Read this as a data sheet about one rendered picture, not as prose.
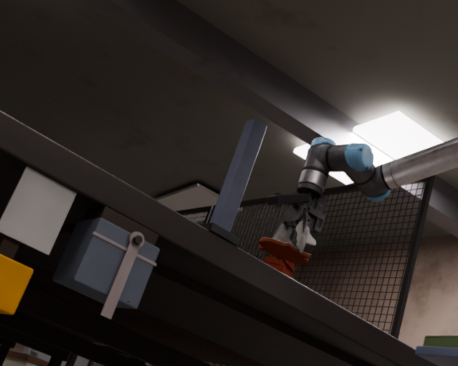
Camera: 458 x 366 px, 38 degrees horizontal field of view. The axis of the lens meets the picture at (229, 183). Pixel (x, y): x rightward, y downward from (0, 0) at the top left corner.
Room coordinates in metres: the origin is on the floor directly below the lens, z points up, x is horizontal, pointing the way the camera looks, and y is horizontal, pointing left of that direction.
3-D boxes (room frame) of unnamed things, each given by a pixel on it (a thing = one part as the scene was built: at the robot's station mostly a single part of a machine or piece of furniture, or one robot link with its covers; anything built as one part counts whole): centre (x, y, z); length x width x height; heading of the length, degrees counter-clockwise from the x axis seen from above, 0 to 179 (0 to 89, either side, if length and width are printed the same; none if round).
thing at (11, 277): (1.10, 0.31, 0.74); 0.09 x 0.08 x 0.24; 122
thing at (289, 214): (1.68, -0.22, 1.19); 0.09 x 0.08 x 0.12; 119
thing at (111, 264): (1.19, 0.16, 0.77); 0.14 x 0.11 x 0.18; 122
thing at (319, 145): (1.68, -0.22, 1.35); 0.09 x 0.08 x 0.11; 42
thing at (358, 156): (1.62, -0.30, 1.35); 0.11 x 0.11 x 0.08; 42
